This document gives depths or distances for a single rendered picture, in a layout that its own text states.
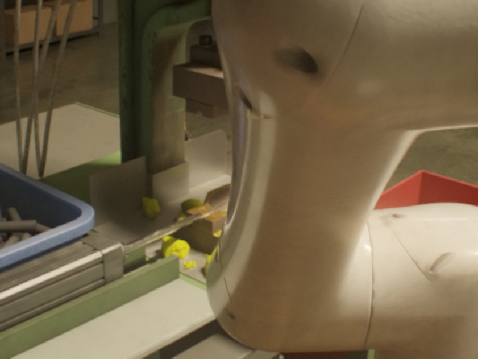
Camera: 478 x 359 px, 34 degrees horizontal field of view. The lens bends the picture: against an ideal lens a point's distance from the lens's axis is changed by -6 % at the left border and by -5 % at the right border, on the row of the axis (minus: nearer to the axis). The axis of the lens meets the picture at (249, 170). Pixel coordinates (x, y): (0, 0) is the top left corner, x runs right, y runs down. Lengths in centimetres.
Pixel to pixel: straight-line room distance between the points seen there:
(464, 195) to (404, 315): 128
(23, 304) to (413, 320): 39
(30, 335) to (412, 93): 58
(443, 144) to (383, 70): 427
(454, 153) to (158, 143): 344
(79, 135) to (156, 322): 77
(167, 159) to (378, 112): 82
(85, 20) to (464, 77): 671
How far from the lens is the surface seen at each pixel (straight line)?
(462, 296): 71
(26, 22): 664
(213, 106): 94
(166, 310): 90
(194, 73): 95
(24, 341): 83
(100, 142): 155
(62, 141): 156
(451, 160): 435
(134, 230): 108
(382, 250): 69
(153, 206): 110
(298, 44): 32
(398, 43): 32
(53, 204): 108
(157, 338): 85
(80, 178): 126
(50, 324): 84
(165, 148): 113
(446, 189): 198
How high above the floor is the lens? 147
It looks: 21 degrees down
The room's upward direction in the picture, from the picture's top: 1 degrees clockwise
